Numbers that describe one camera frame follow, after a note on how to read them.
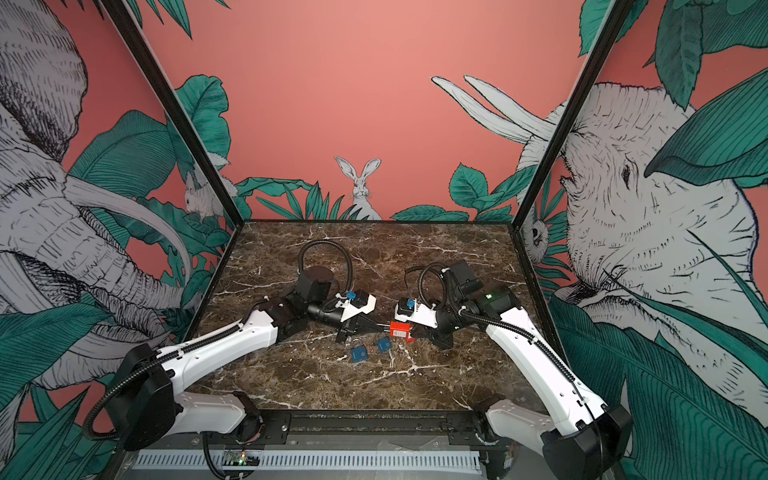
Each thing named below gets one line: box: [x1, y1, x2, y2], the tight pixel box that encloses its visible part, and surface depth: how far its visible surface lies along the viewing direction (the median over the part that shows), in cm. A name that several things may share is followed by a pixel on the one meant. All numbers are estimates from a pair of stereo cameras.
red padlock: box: [389, 321, 416, 343], surface depth 69 cm
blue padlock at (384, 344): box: [377, 337, 393, 353], surface depth 90 cm
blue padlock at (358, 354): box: [351, 346, 369, 363], surface depth 88 cm
